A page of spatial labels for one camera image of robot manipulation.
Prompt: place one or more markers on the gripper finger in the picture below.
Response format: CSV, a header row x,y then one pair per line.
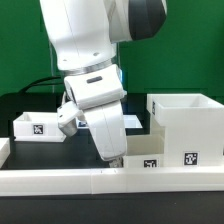
x,y
117,163

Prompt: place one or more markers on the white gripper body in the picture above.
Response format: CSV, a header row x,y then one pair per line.
x,y
106,125

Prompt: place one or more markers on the white front drawer tray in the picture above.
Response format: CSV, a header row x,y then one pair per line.
x,y
144,151

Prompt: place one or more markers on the white drawer tray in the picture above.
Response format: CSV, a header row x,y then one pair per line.
x,y
144,151
37,127

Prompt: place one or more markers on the white drawer cabinet box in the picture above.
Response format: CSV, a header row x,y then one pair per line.
x,y
191,127

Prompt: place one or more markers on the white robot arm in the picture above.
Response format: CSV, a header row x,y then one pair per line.
x,y
84,34

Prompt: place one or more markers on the white rear drawer tray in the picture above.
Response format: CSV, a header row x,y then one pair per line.
x,y
37,127

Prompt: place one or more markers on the white marker tag sheet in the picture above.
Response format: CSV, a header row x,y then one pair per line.
x,y
130,121

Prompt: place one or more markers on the white front barrier wall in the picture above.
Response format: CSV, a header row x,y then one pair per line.
x,y
109,180

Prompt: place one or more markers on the white barrier wall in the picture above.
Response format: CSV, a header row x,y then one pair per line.
x,y
4,150
109,180

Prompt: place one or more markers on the white left barrier wall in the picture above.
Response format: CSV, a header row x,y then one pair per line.
x,y
4,150

